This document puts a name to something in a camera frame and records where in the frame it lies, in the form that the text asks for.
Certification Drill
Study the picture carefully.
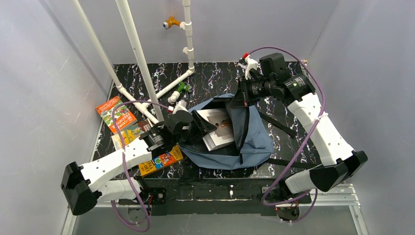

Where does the white photo cover book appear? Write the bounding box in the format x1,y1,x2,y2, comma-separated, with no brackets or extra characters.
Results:
197,108,234,151

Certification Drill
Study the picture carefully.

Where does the blue backpack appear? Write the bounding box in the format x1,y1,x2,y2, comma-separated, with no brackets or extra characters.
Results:
179,94,289,170

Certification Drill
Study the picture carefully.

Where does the dark sunset cover book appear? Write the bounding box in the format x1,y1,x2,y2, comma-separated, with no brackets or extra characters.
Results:
138,119,153,132

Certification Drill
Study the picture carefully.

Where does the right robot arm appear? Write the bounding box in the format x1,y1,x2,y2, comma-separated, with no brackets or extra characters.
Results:
231,53,368,196

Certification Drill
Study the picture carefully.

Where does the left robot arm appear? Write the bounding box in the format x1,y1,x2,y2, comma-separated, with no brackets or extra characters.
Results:
60,110,217,215

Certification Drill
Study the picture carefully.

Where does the green white pipe fitting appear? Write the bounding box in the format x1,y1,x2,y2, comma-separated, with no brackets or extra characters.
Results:
167,82,192,104

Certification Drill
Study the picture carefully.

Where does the yellow illustrated cover book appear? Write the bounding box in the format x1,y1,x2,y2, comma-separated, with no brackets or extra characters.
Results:
112,124,143,150

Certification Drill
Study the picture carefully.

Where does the orange green treehouse book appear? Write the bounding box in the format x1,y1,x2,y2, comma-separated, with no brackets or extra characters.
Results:
95,96,137,134

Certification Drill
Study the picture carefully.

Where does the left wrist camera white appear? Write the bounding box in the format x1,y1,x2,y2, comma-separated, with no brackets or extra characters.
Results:
172,99,188,114

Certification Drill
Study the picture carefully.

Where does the white PVC pipe frame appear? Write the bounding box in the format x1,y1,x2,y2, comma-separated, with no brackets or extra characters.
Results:
72,0,195,124

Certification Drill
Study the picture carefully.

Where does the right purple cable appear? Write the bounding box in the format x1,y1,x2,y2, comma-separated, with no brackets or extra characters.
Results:
243,46,326,224

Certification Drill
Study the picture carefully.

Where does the purple cable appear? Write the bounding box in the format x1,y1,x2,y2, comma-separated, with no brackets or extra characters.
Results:
243,46,326,224
110,100,174,233

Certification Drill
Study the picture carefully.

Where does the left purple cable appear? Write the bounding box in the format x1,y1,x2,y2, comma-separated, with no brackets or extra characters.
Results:
110,100,174,233

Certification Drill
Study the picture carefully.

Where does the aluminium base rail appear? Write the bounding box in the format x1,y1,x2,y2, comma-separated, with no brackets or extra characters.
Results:
60,176,370,235

